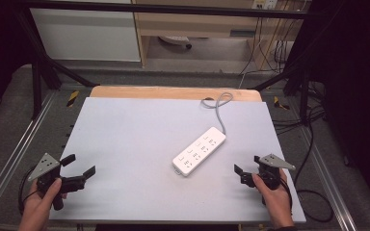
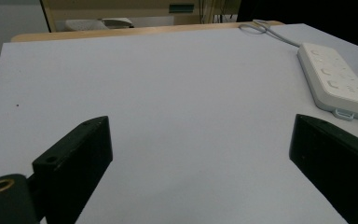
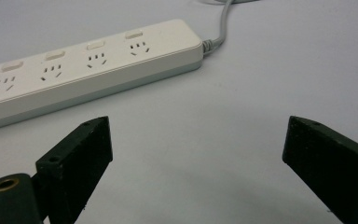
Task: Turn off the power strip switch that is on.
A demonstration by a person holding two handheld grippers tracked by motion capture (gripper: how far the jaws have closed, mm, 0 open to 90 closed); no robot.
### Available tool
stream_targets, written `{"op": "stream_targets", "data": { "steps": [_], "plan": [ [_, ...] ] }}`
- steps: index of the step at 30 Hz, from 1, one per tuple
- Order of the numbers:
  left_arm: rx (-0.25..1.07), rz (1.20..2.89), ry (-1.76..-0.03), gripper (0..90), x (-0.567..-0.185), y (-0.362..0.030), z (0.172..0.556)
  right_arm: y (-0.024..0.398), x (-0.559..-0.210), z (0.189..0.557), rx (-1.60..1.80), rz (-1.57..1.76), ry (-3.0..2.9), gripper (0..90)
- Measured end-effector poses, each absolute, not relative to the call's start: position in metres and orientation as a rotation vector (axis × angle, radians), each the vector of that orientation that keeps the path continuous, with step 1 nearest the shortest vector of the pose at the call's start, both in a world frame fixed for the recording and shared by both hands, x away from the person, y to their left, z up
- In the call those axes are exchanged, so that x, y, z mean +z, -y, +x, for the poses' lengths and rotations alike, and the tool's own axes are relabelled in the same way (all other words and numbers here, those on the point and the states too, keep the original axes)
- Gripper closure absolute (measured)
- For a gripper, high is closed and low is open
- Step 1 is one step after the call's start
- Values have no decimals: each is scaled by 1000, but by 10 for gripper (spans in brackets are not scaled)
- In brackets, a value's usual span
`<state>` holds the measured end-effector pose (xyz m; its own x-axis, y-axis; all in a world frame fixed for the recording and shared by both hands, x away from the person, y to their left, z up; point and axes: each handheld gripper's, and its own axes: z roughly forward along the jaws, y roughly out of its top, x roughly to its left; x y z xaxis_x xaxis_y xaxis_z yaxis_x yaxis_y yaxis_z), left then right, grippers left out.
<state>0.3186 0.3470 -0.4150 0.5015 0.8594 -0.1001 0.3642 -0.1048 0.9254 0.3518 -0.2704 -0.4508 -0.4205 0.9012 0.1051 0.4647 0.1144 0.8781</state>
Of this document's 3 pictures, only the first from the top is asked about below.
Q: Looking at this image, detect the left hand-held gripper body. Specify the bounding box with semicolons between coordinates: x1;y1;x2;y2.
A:
28;153;88;212

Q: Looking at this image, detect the white power strip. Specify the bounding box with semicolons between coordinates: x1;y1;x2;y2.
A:
172;126;227;178

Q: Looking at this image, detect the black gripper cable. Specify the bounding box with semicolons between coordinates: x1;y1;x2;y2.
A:
17;166;40;216
282;121;334;223

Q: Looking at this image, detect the yellow black floor tape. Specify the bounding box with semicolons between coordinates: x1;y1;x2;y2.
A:
273;95;291;111
66;90;80;108

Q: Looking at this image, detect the light grey table mat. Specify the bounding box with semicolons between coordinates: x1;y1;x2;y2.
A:
48;96;307;224

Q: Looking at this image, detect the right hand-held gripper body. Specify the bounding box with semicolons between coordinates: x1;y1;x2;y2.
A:
240;153;297;191

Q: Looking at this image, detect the person's right hand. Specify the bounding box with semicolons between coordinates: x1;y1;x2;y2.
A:
251;168;296;230

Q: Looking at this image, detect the person's left hand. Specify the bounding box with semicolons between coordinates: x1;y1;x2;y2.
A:
18;177;68;231

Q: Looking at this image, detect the aluminium floor rail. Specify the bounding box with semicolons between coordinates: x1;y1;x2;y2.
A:
0;90;59;219
298;123;358;231

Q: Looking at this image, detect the white cabinet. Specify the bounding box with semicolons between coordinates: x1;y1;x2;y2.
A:
29;0;142;63

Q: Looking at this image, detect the white chair base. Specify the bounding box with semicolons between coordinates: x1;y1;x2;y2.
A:
158;35;193;50

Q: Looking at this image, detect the white wall socket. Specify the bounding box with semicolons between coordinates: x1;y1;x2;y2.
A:
251;0;279;11

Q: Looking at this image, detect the black metal frame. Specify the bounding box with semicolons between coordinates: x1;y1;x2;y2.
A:
11;0;317;120

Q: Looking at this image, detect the grey power strip cable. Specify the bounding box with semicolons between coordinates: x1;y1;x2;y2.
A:
200;91;234;136

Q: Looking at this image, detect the bundle of black cables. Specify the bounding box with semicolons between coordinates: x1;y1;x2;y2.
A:
237;9;327;136

